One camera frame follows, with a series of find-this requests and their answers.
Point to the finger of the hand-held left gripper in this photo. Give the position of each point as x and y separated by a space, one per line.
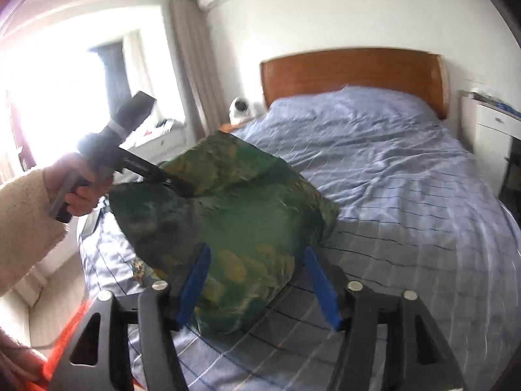
150 170

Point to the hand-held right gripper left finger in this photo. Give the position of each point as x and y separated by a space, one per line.
195 285

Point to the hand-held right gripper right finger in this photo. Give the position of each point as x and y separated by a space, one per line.
321 285

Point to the green printed padded jacket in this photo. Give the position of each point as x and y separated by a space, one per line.
244 220

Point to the person's left forearm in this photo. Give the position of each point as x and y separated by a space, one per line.
24 228

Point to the person's left hand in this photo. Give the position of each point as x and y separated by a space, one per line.
87 197

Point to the white window sill cabinet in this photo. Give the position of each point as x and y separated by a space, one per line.
163 144

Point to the assorted small clutter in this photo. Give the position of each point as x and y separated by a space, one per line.
163 124

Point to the dark grey curtain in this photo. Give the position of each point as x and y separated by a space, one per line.
112 69

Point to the wooden nightstand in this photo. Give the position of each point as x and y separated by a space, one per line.
238 125

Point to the small white fan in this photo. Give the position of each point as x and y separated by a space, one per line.
239 108

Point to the beige curtain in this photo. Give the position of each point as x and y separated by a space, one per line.
195 69

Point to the bed with blue checked duvet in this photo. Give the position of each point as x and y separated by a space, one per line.
386 171

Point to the wooden headboard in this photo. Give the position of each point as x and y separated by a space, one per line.
346 73

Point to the white desk with drawers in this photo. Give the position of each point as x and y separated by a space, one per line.
488 130

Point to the blue desk items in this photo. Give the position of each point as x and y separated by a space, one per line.
506 108

